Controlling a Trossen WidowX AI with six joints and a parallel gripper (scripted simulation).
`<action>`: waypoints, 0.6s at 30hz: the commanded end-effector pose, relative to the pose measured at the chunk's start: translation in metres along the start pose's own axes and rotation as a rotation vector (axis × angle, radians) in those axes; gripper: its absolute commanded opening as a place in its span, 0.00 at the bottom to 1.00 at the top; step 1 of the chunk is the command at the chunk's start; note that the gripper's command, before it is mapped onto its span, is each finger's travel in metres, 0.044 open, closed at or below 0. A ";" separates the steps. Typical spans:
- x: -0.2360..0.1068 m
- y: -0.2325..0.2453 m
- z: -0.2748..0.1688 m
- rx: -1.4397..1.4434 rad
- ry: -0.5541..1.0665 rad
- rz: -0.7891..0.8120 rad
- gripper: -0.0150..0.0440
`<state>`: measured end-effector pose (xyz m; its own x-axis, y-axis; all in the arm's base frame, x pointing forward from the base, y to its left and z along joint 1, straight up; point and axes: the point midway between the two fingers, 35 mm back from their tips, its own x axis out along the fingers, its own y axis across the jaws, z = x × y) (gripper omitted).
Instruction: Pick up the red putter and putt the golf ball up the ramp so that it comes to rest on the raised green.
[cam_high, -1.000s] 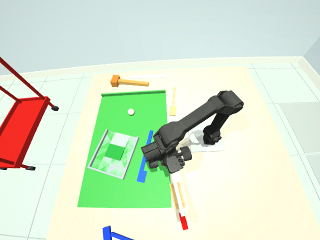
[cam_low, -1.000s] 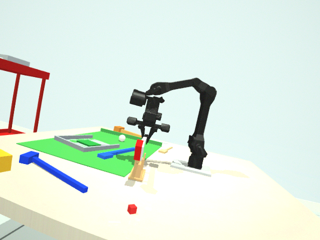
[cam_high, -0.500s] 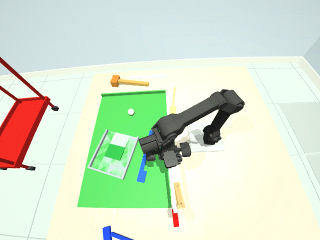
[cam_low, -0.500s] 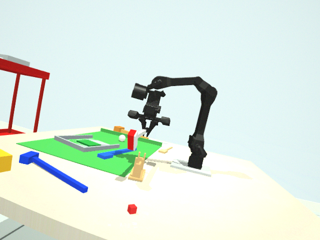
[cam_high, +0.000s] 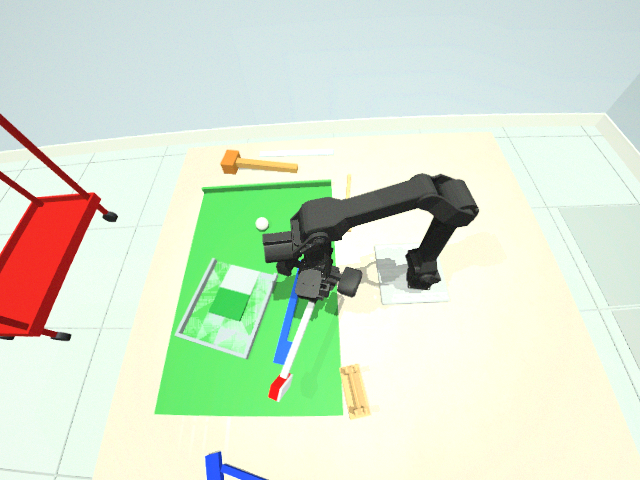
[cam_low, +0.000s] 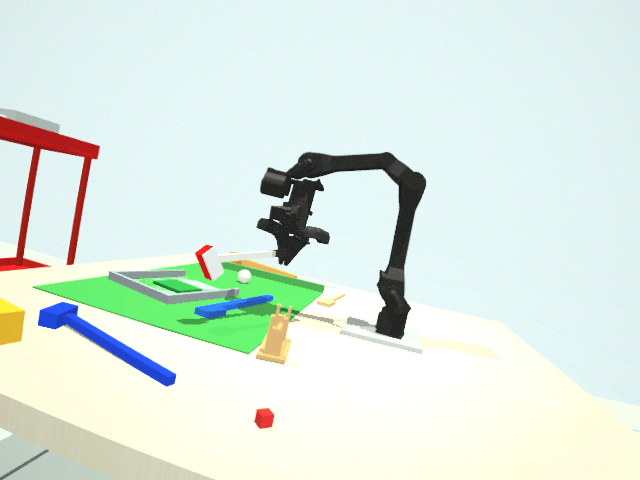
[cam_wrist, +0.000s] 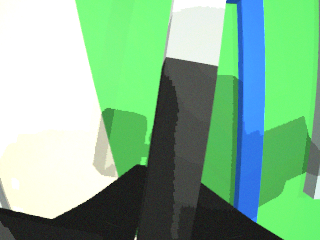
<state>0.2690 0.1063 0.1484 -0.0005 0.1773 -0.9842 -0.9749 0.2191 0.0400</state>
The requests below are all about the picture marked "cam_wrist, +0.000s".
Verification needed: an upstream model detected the green flat mat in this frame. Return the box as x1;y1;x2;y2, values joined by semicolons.
75;0;320;240

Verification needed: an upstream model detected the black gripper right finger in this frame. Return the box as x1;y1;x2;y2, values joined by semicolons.
189;183;284;240

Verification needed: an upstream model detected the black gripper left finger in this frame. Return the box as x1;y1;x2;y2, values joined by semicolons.
0;164;147;240

